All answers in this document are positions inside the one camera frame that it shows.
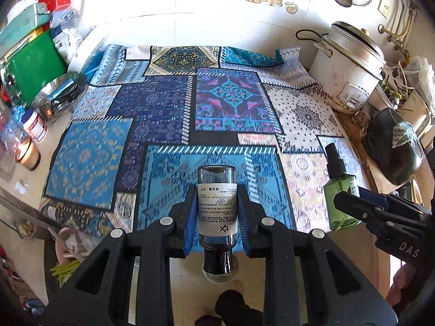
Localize translucent white plastic bag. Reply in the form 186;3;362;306
404;56;435;102

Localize teal crochet cloth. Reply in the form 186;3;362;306
391;122;420;149

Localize teal box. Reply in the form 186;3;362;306
0;3;51;58

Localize person's right hand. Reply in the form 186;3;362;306
387;263;421;308

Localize white printed plastic bag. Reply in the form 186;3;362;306
51;7;84;63

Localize clear plastic bottle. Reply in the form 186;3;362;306
0;104;24;180

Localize green spray bottle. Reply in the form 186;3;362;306
323;143;362;231

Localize dark green round container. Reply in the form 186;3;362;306
362;108;424;184

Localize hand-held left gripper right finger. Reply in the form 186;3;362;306
236;184;398;326

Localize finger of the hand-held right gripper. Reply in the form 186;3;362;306
358;187;424;216
333;191;391;235

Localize white rice cooker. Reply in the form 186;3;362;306
309;21;388;112

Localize pink bowl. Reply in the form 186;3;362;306
54;227;99;265

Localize brass tap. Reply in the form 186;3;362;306
378;7;417;58

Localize dark bottle with white label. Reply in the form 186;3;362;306
196;165;238;284

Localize perforated metal steamer basket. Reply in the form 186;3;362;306
32;75;89;121

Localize green box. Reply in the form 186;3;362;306
5;29;69;104

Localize green vegetable scraps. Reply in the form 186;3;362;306
50;260;82;286

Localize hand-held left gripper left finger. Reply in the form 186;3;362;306
41;184;201;326

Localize glass candle jar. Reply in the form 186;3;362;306
14;137;41;171

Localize red and white jar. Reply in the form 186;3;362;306
22;109;48;143

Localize patchwork patterned tablecloth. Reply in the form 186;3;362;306
39;44;369;257

